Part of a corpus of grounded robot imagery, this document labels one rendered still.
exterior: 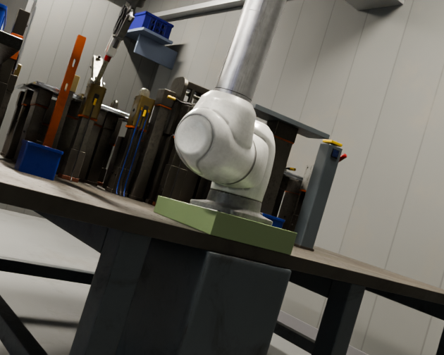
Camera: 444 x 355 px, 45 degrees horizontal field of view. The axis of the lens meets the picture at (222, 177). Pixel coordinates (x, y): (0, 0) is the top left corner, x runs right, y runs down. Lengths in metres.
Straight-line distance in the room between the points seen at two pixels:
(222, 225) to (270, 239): 0.17
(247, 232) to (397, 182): 2.51
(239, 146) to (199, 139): 0.12
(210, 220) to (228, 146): 0.20
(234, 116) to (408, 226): 2.53
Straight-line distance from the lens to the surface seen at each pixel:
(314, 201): 2.22
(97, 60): 2.14
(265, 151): 1.48
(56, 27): 6.47
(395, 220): 3.77
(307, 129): 2.13
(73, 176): 1.97
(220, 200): 1.47
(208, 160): 1.27
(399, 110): 4.01
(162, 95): 2.00
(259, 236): 1.43
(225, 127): 1.28
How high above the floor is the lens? 0.79
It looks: 2 degrees up
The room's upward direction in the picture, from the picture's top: 17 degrees clockwise
